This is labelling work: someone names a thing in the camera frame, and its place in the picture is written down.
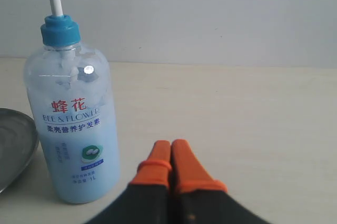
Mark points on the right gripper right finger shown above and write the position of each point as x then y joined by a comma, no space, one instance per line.
198,197

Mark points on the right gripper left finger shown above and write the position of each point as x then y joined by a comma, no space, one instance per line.
145,198

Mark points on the blue pump lotion bottle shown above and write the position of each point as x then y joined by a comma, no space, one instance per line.
69,90

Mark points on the round steel plate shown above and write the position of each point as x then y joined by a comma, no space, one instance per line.
19,142

